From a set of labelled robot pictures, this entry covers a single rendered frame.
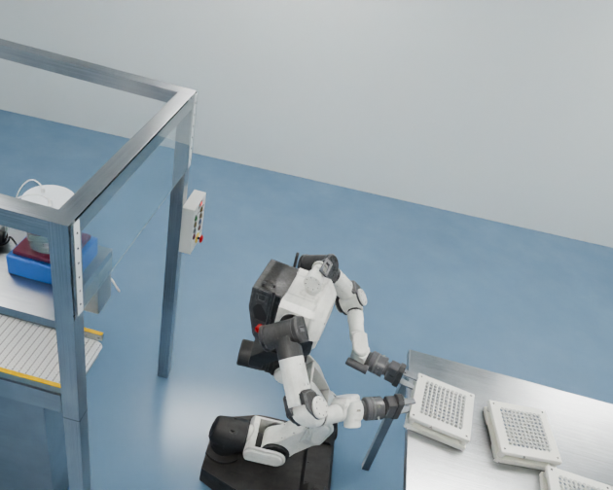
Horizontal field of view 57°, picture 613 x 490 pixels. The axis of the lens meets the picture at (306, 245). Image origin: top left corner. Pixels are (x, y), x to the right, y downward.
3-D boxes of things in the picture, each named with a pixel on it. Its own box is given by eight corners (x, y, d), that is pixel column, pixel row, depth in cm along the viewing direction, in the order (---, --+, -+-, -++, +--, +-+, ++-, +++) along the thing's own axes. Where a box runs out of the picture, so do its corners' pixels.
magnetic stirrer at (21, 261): (98, 251, 196) (98, 230, 191) (67, 290, 179) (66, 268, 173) (44, 236, 196) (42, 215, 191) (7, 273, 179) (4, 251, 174)
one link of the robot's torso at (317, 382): (313, 440, 257) (263, 375, 235) (318, 409, 271) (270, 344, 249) (344, 435, 252) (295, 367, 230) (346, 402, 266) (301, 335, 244)
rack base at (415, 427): (468, 404, 239) (470, 401, 237) (463, 451, 219) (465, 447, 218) (413, 382, 242) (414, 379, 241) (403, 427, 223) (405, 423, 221)
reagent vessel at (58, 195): (87, 234, 188) (85, 187, 177) (62, 262, 175) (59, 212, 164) (42, 223, 188) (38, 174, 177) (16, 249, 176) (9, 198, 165)
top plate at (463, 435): (473, 397, 236) (475, 394, 235) (468, 443, 216) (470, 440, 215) (416, 375, 239) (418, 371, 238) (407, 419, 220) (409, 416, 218)
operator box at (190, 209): (201, 235, 285) (206, 192, 270) (190, 255, 271) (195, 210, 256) (190, 231, 285) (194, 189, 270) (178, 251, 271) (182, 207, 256)
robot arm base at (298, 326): (265, 361, 200) (254, 332, 199) (274, 346, 212) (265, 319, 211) (304, 351, 196) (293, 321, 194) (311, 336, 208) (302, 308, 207)
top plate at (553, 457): (542, 412, 237) (545, 409, 236) (560, 465, 217) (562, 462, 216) (486, 402, 235) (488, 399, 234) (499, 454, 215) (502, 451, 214)
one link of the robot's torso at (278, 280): (234, 355, 224) (246, 288, 203) (265, 303, 251) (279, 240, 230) (303, 382, 220) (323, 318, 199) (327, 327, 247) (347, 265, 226)
